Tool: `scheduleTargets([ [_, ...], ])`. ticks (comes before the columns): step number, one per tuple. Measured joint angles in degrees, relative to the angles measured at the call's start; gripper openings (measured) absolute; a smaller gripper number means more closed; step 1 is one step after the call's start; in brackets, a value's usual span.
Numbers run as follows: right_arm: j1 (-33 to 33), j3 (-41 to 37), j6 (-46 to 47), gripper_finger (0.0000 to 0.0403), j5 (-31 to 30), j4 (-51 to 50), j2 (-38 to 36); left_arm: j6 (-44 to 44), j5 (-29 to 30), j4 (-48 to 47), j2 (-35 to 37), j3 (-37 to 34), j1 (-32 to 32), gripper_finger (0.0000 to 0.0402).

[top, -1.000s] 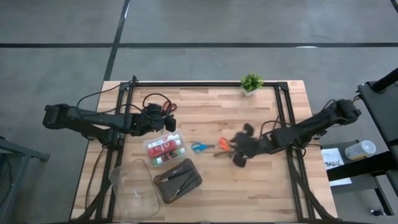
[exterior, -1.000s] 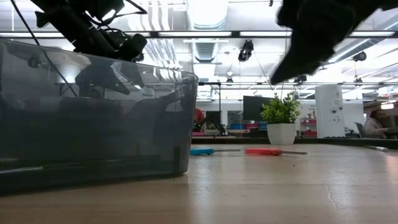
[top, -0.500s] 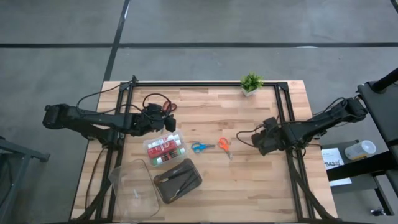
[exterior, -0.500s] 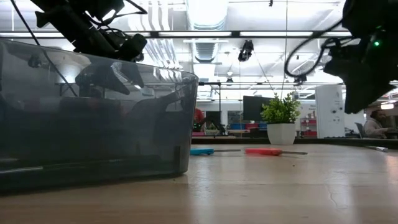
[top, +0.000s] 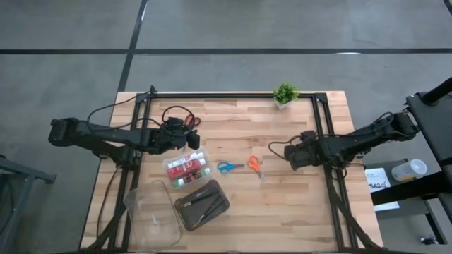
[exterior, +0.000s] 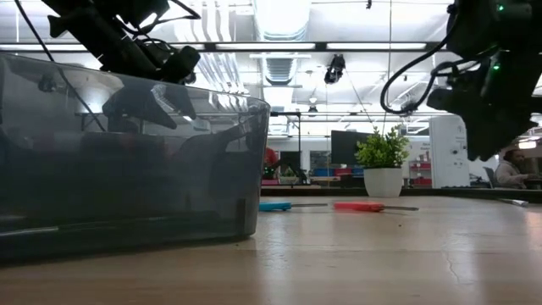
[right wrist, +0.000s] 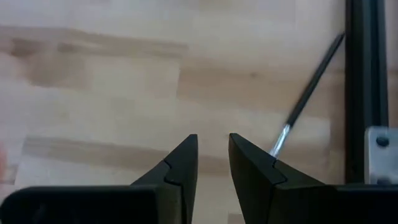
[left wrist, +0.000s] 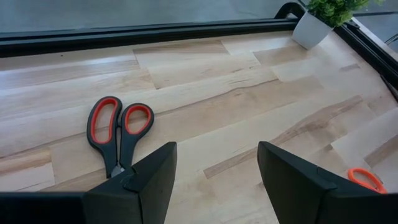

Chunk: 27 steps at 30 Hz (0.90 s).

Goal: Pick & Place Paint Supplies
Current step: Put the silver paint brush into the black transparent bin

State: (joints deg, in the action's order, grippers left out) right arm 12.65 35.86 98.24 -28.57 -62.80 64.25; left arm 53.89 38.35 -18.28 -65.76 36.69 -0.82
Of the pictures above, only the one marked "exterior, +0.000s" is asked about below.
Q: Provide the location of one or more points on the blue scissors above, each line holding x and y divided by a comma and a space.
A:
275, 206

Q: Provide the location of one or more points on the blue storage box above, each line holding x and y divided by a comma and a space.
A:
324, 172

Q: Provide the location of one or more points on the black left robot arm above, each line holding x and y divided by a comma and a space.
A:
106, 38

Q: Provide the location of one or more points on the thin dark paintbrush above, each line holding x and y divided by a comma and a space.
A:
514, 202

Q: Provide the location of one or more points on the white cabinet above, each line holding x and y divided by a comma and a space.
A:
449, 156

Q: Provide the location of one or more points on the black ceiling fixture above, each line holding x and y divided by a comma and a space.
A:
334, 70

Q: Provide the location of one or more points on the orange scissors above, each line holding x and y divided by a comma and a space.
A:
360, 206

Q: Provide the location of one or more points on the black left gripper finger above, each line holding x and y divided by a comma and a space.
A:
182, 101
139, 106

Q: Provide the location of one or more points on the smoked grey plastic bin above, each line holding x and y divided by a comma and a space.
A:
127, 178

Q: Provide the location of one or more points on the black monitor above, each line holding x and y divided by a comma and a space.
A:
345, 148

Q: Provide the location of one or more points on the red storage box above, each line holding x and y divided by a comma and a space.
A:
343, 171

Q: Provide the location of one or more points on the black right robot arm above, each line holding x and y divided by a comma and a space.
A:
499, 29

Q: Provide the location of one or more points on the person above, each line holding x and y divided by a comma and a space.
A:
510, 171
271, 159

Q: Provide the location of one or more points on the green plant in white pot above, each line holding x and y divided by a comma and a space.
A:
383, 169

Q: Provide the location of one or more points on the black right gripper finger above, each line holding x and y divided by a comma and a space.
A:
487, 144

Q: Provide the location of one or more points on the black background robot arm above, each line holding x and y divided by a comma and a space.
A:
292, 169

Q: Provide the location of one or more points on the shelf with red boxes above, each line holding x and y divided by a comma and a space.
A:
421, 173

